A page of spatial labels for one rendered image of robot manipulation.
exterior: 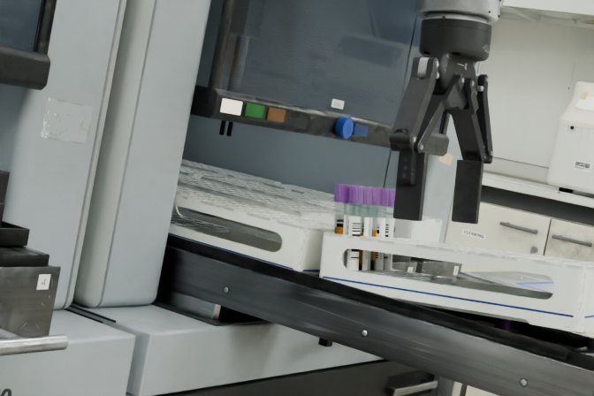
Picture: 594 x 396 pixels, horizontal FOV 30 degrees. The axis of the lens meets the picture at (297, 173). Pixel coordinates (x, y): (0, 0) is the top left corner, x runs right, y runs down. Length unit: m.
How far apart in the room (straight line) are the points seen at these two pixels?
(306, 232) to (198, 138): 0.87
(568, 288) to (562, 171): 2.52
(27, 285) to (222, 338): 0.31
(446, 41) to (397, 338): 0.31
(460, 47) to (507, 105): 3.20
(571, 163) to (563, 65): 0.79
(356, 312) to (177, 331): 0.19
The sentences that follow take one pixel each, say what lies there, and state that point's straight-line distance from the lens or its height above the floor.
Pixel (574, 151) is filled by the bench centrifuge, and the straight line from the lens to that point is 3.59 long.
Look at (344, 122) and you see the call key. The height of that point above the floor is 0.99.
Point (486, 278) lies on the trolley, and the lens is 1.48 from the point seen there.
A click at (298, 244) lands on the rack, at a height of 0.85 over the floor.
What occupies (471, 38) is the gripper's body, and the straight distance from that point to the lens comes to 1.17.
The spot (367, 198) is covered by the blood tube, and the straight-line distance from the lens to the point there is 1.20.
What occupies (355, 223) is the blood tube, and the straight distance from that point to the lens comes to 1.19.
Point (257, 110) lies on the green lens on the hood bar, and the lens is 1.33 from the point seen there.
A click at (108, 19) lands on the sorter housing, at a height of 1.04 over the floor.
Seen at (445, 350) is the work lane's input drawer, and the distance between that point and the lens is 1.12.
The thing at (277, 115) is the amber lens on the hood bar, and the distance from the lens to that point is 1.37.
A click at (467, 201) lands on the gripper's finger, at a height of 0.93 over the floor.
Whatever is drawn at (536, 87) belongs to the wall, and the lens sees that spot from 4.33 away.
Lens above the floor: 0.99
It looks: 3 degrees down
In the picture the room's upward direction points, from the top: 11 degrees clockwise
